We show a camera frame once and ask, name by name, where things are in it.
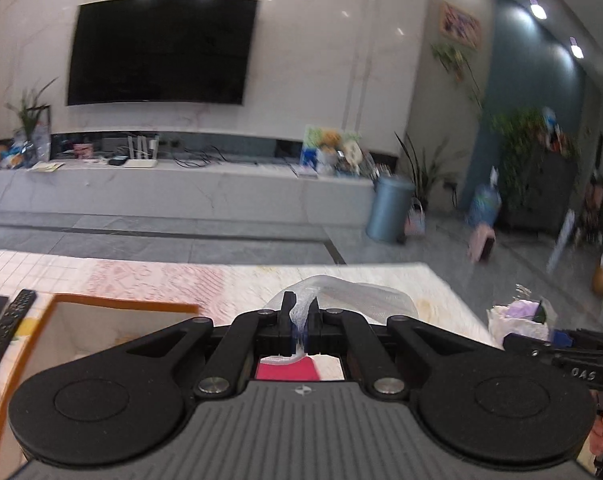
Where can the blue grey trash bin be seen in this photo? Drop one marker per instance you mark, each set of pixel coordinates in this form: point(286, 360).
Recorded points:
point(393, 198)

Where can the framed wall picture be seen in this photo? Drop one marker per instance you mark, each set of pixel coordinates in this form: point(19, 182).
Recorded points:
point(460, 26)

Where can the hanging ivy vine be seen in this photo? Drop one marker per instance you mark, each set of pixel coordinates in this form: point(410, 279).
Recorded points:
point(454, 63)

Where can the teddy bear bouquet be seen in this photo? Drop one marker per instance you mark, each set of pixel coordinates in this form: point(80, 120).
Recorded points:
point(332, 152)

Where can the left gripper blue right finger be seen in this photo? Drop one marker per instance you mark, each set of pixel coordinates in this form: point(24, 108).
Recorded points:
point(365, 351)

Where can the green potted grass plant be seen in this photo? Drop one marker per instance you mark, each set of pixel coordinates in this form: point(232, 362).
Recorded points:
point(29, 111)

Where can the black wall television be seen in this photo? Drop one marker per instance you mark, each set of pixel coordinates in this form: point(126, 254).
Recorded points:
point(135, 51)

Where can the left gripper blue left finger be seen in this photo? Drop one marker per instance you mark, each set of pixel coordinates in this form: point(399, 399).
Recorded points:
point(233, 353)

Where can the red transparent cube container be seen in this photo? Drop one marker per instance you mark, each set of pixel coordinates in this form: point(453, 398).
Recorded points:
point(294, 369)

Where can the blue water jug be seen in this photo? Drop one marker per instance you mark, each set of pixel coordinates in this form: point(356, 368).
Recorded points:
point(486, 202)

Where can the dark cabinet with plants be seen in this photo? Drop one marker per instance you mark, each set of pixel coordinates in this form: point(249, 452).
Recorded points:
point(538, 168)

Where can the pastel woven basket bag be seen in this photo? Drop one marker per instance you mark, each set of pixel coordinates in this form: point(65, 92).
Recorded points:
point(415, 223)

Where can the white lace tablecloth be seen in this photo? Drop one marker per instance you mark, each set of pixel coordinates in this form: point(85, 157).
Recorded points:
point(224, 291)

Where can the black remote control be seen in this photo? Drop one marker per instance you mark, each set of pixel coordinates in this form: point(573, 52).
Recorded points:
point(13, 315)

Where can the orange storage box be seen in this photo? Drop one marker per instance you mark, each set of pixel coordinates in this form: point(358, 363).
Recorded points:
point(67, 327)

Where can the potted snake plant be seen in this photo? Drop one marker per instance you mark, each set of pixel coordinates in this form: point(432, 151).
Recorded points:
point(426, 172)

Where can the white wifi router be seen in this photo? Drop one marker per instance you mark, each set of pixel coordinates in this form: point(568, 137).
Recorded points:
point(143, 152)

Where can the pink space heater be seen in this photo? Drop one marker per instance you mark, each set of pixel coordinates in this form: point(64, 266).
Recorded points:
point(481, 243)

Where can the white marble tv console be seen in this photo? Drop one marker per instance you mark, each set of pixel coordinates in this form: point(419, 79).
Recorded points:
point(226, 192)

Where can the clear plastic bag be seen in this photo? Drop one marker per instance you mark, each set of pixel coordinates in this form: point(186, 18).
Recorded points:
point(375, 303)

